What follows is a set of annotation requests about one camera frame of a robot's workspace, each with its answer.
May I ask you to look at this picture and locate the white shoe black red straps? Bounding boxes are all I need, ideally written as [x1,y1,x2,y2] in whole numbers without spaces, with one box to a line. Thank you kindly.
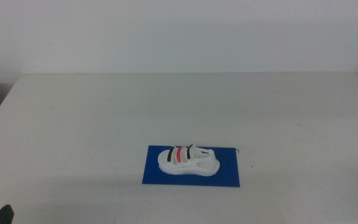
[157,143,221,177]

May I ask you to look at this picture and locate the blue rectangular mat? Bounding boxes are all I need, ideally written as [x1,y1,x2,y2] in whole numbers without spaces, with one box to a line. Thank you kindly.
[142,145,241,188]

